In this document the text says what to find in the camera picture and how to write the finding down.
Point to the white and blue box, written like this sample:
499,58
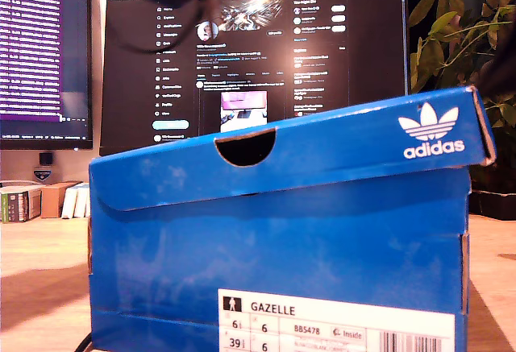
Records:
88,203
68,203
81,202

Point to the brown cardboard box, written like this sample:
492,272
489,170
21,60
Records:
54,201

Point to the white Cuticura bottle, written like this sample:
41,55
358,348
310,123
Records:
44,175

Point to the green and white carton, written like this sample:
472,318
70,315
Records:
29,205
9,207

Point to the black monitor with purple terminal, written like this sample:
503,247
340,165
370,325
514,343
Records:
40,46

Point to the blue Adidas Gazelle shoebox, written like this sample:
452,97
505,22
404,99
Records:
282,247

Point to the dark plant pot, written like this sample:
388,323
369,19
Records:
496,203

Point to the green leafy houseplant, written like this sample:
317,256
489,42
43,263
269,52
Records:
443,26

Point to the black Huawei monitor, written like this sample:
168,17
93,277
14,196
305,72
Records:
363,66

